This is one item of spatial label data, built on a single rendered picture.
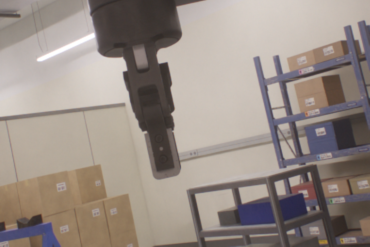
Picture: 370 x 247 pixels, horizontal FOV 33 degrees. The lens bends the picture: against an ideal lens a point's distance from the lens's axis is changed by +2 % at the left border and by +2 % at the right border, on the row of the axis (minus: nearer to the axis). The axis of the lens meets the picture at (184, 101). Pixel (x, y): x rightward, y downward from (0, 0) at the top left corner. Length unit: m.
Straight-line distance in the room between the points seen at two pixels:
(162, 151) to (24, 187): 6.57
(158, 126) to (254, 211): 3.92
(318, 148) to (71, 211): 2.74
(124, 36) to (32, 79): 10.61
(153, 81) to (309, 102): 6.13
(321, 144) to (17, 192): 3.31
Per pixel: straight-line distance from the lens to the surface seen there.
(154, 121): 0.47
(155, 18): 0.51
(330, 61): 6.41
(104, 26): 0.52
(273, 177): 4.11
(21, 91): 11.40
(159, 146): 0.47
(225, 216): 4.70
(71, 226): 7.02
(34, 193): 6.90
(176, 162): 0.48
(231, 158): 8.05
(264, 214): 4.33
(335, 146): 6.47
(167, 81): 0.50
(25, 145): 8.18
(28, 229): 4.74
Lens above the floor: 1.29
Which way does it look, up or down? 5 degrees up
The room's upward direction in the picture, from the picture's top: 13 degrees counter-clockwise
